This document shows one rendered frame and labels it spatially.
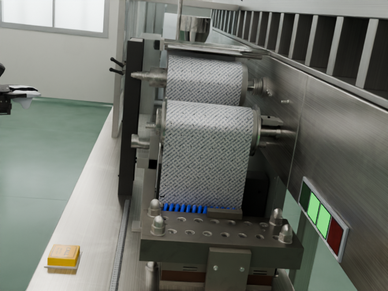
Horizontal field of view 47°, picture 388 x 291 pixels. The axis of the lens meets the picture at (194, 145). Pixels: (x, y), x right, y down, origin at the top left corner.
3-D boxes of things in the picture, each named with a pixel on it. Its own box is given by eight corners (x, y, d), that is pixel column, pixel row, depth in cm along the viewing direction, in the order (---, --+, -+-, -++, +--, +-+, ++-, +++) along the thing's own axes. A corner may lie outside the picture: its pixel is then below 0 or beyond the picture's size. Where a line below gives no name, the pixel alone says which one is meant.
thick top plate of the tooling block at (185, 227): (141, 228, 121) (143, 208, 119) (283, 237, 125) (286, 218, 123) (138, 261, 106) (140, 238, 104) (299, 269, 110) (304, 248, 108)
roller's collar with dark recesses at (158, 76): (149, 84, 148) (150, 65, 146) (167, 86, 148) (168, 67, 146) (148, 88, 141) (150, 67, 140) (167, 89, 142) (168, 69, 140)
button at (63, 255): (53, 251, 119) (53, 243, 118) (79, 253, 119) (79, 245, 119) (47, 265, 112) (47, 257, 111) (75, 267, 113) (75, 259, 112)
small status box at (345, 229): (297, 204, 104) (302, 176, 102) (299, 204, 104) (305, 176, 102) (338, 262, 80) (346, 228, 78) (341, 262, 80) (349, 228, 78)
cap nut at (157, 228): (150, 228, 109) (152, 212, 108) (165, 229, 110) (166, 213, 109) (150, 235, 106) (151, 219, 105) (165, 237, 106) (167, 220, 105)
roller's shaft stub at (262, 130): (252, 135, 128) (254, 120, 127) (275, 137, 129) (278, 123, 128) (254, 140, 124) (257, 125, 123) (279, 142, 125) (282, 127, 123)
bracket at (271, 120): (258, 120, 127) (259, 113, 127) (278, 122, 128) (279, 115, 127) (261, 125, 122) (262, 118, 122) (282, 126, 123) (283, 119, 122)
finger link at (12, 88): (33, 100, 157) (7, 102, 151) (34, 84, 155) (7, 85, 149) (37, 103, 155) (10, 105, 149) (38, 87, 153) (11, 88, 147)
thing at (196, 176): (157, 206, 124) (163, 144, 119) (239, 212, 126) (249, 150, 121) (157, 207, 124) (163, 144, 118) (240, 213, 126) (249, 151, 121)
